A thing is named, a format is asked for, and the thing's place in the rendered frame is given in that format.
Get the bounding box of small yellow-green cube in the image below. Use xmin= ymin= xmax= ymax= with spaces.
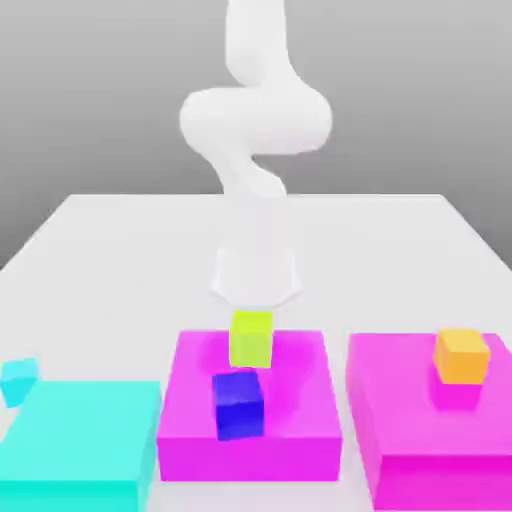
xmin=228 ymin=309 xmax=274 ymax=370

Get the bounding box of small blue cube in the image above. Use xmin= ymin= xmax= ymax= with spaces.
xmin=211 ymin=370 xmax=266 ymax=442

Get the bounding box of small orange cube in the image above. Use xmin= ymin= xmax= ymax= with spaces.
xmin=433 ymin=327 xmax=492 ymax=386

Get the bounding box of small cyan cube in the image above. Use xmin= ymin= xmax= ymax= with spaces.
xmin=0 ymin=356 xmax=40 ymax=409

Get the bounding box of large magenta box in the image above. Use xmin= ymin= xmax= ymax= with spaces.
xmin=155 ymin=328 xmax=344 ymax=483
xmin=346 ymin=331 xmax=512 ymax=512

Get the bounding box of large cyan box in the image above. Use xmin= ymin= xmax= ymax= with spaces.
xmin=0 ymin=379 xmax=162 ymax=512

